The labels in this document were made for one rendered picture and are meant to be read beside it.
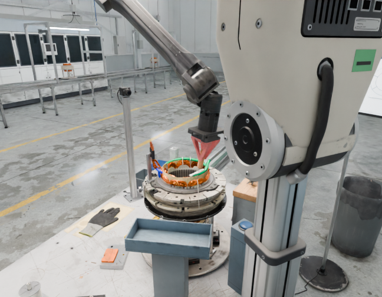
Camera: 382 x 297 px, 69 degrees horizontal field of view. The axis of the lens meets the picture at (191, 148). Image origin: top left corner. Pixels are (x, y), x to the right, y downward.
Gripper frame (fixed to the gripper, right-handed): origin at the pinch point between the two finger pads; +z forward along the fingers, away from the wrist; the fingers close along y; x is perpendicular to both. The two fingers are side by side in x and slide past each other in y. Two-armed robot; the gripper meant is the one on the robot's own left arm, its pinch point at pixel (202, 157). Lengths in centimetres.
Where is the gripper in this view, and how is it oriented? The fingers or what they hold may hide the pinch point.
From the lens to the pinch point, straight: 84.4
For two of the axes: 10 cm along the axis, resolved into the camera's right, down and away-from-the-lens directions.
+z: -1.4, 9.2, 3.8
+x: 7.3, 3.5, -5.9
